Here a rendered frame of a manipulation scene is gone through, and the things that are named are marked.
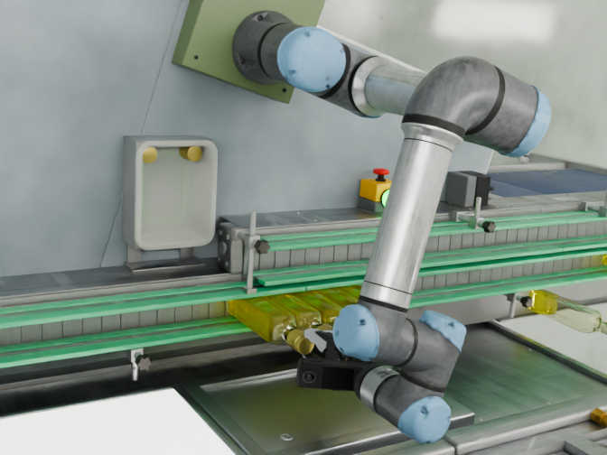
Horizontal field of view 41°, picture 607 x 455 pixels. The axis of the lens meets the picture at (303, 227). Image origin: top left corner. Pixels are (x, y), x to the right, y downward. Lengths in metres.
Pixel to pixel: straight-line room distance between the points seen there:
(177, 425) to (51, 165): 0.57
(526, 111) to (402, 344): 0.40
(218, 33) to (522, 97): 0.68
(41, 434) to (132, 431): 0.15
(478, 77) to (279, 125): 0.72
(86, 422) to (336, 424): 0.45
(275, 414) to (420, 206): 0.55
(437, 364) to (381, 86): 0.54
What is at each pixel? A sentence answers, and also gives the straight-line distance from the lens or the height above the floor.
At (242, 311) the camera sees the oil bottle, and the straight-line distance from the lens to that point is 1.68.
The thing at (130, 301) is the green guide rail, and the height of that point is 0.92.
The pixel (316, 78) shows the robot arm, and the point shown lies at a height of 1.04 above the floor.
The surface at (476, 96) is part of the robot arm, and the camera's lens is 1.23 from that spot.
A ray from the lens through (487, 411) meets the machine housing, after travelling 1.74.
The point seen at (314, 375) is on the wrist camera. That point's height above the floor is 1.30.
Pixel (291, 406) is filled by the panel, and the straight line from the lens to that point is 1.58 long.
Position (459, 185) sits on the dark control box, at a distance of 2.13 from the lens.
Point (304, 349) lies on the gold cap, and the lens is 1.53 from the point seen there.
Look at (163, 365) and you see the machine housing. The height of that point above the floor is 0.80.
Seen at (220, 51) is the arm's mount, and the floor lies 0.81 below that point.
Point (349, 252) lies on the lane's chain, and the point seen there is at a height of 0.88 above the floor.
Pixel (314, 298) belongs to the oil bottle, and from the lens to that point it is 1.70.
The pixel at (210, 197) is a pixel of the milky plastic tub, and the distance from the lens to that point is 1.71.
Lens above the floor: 2.36
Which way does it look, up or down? 56 degrees down
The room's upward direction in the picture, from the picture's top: 115 degrees clockwise
